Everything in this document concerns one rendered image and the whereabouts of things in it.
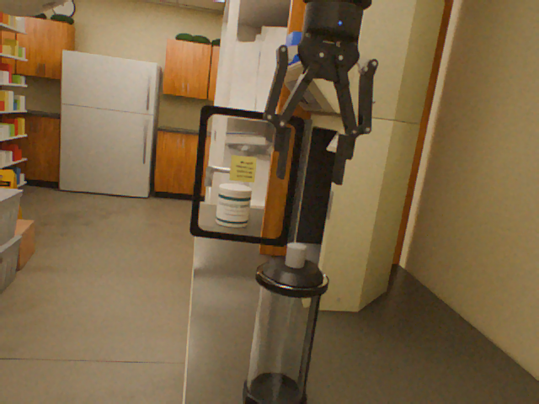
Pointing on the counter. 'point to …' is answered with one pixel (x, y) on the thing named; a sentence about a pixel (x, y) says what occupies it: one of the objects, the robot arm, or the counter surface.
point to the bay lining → (316, 188)
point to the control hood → (318, 89)
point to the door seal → (200, 170)
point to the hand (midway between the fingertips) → (311, 161)
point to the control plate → (305, 96)
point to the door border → (288, 180)
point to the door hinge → (300, 180)
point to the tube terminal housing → (378, 152)
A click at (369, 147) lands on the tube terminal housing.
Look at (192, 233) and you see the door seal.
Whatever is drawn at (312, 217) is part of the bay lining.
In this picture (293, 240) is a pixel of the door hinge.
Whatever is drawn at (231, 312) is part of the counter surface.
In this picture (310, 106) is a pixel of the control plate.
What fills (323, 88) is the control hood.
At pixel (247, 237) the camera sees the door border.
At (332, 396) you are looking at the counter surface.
